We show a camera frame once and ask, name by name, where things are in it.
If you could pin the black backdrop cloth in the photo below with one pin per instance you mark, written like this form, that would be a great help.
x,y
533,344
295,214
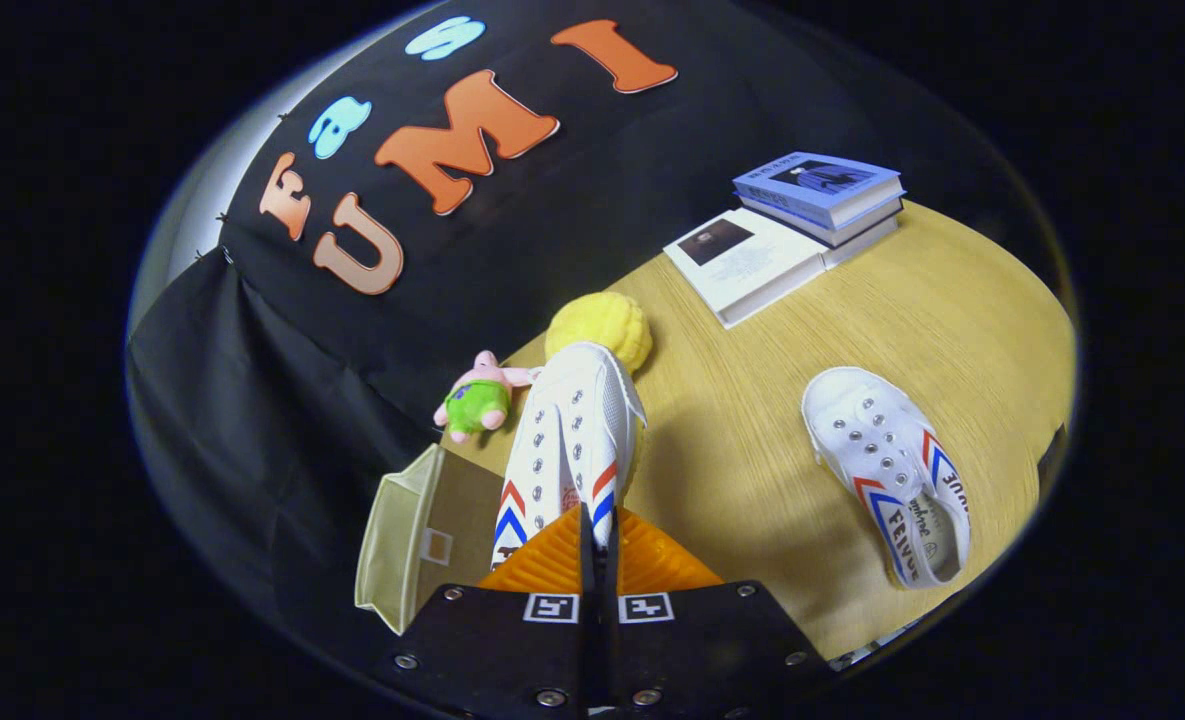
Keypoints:
x,y
282,400

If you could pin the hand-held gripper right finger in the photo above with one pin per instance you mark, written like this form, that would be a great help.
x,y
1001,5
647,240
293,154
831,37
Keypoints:
x,y
702,650

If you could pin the white striped canvas shoe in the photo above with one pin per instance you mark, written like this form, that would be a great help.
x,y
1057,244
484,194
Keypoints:
x,y
882,440
572,420

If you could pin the yellow plush ball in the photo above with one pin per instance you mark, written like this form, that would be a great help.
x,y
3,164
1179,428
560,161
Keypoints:
x,y
602,320

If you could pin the pink and green plush toy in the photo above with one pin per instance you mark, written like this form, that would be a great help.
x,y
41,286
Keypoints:
x,y
477,405

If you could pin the brown fabric storage box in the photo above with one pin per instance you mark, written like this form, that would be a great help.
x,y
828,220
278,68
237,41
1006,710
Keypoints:
x,y
402,540

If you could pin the dark spine book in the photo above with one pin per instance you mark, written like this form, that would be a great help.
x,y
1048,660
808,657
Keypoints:
x,y
867,228

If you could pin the blue cover book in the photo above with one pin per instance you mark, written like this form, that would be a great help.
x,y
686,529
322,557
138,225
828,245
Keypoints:
x,y
812,185

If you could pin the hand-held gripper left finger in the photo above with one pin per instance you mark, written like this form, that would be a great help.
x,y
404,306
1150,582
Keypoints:
x,y
512,650

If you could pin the white edged book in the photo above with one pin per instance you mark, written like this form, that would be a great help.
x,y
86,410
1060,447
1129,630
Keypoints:
x,y
862,250

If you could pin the white book with dark photo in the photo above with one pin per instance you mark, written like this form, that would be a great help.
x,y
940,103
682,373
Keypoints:
x,y
752,270

